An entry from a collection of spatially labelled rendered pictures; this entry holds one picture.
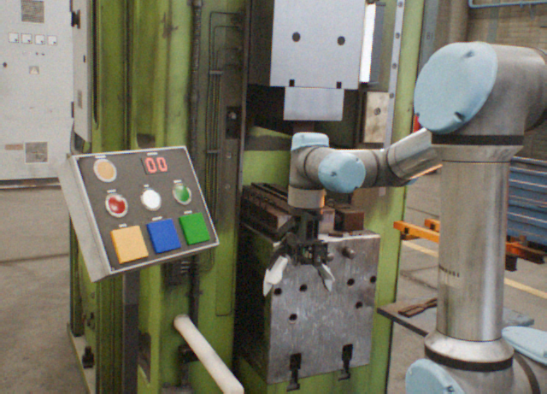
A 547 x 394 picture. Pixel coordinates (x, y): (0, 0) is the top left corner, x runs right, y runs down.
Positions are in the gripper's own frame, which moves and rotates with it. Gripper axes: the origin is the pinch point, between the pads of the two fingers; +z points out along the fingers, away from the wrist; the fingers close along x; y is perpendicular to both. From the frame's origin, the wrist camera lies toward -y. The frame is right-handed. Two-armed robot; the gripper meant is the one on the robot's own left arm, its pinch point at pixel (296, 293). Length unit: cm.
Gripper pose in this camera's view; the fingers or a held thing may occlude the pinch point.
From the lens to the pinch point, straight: 132.5
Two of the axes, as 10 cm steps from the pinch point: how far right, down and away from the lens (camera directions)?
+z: -0.6, 9.8, 2.0
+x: 9.5, -0.1, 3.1
